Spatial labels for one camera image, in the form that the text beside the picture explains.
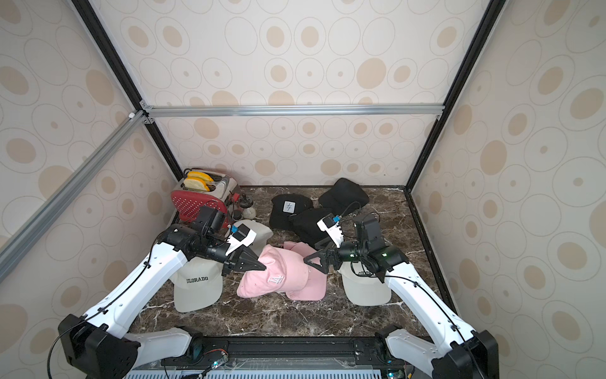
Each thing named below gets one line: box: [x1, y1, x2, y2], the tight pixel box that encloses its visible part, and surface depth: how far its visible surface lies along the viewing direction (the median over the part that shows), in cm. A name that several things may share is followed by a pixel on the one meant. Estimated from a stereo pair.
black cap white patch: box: [269, 194, 314, 231], surface depth 108 cm
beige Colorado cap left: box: [169, 256, 224, 313], surface depth 86 cm
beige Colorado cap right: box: [338, 261, 393, 307], surface depth 87 cm
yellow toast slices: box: [183, 171, 214, 192], surface depth 97 cm
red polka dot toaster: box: [170, 168, 238, 227], surface depth 97 cm
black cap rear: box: [317, 177, 370, 218], surface depth 115 cm
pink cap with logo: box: [236, 244, 310, 298], surface depth 67 cm
